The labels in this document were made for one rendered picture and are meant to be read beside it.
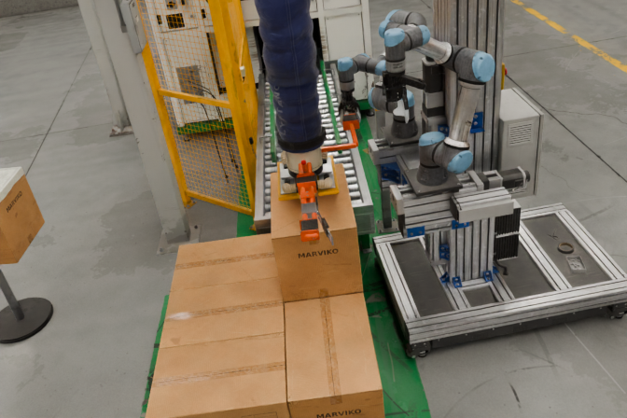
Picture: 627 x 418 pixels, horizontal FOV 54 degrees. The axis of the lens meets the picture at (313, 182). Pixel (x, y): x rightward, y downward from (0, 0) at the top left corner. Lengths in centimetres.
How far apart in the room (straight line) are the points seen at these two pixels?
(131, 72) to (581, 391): 309
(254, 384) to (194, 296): 70
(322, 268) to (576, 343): 148
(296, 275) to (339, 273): 21
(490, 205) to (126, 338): 231
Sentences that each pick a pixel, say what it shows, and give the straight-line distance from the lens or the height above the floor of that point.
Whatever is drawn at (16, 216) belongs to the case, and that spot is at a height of 83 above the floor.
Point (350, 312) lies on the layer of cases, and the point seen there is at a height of 54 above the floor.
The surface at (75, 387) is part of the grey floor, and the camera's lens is 388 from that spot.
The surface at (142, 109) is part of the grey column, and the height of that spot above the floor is 109.
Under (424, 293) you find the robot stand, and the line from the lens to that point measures 358.
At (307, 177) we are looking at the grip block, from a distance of 276.
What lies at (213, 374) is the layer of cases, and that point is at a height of 54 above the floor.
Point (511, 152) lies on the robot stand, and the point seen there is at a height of 105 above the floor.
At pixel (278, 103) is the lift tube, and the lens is 278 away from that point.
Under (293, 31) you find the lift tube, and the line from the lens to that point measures 260.
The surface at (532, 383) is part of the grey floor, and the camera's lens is 347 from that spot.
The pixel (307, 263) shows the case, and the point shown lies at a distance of 295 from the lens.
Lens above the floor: 263
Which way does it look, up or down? 32 degrees down
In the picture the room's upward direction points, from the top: 8 degrees counter-clockwise
